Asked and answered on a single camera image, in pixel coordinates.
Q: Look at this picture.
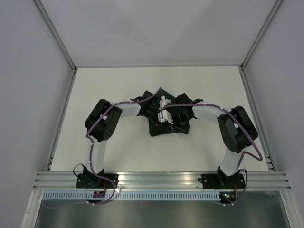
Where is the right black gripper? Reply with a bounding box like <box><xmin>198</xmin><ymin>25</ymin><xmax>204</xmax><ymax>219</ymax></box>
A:
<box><xmin>167</xmin><ymin>112</ymin><xmax>192</xmax><ymax>133</ymax></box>

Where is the dark green cloth napkin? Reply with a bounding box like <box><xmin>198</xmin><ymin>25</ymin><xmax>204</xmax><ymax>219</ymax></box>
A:
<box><xmin>148</xmin><ymin>90</ymin><xmax>190</xmax><ymax>137</ymax></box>

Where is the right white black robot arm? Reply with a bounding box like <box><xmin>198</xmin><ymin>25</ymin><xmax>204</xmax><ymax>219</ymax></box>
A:
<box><xmin>175</xmin><ymin>93</ymin><xmax>263</xmax><ymax>188</ymax></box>

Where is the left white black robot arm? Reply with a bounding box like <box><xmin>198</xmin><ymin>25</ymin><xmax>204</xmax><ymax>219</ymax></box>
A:
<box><xmin>85</xmin><ymin>88</ymin><xmax>162</xmax><ymax>188</ymax></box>

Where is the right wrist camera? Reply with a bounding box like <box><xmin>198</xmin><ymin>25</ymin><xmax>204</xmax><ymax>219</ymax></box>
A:
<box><xmin>157</xmin><ymin>110</ymin><xmax>173</xmax><ymax>125</ymax></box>

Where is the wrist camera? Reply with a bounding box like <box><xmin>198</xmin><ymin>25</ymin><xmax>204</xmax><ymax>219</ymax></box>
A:
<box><xmin>159</xmin><ymin>96</ymin><xmax>171</xmax><ymax>110</ymax></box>
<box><xmin>157</xmin><ymin>110</ymin><xmax>173</xmax><ymax>125</ymax></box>

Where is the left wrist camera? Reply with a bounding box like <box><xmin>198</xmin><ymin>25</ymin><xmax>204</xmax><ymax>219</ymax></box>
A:
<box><xmin>159</xmin><ymin>96</ymin><xmax>171</xmax><ymax>110</ymax></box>

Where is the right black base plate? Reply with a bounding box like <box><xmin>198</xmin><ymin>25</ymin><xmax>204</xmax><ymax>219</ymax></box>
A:
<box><xmin>197</xmin><ymin>173</ymin><xmax>245</xmax><ymax>189</ymax></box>

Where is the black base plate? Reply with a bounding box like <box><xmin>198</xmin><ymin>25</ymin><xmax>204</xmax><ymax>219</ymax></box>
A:
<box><xmin>197</xmin><ymin>173</ymin><xmax>245</xmax><ymax>189</ymax></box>
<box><xmin>76</xmin><ymin>173</ymin><xmax>119</xmax><ymax>189</ymax></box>

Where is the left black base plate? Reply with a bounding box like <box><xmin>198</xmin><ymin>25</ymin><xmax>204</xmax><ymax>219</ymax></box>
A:
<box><xmin>76</xmin><ymin>173</ymin><xmax>119</xmax><ymax>189</ymax></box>

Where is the aluminium rail beam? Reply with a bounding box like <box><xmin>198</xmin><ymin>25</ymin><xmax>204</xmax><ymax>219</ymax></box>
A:
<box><xmin>31</xmin><ymin>171</ymin><xmax>291</xmax><ymax>191</ymax></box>

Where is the left aluminium frame post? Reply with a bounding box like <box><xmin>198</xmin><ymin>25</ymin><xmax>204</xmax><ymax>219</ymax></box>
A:
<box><xmin>32</xmin><ymin>0</ymin><xmax>77</xmax><ymax>72</ymax></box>

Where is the aluminium frame post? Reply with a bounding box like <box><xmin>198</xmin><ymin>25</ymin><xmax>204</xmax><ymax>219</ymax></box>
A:
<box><xmin>32</xmin><ymin>0</ymin><xmax>77</xmax><ymax>72</ymax></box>
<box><xmin>240</xmin><ymin>0</ymin><xmax>284</xmax><ymax>71</ymax></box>

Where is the white slotted cable duct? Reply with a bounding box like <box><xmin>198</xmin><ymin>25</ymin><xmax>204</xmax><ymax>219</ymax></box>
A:
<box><xmin>43</xmin><ymin>191</ymin><xmax>220</xmax><ymax>201</ymax></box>

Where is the right aluminium frame post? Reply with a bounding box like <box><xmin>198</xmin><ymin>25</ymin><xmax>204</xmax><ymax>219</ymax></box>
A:
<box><xmin>240</xmin><ymin>0</ymin><xmax>284</xmax><ymax>71</ymax></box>

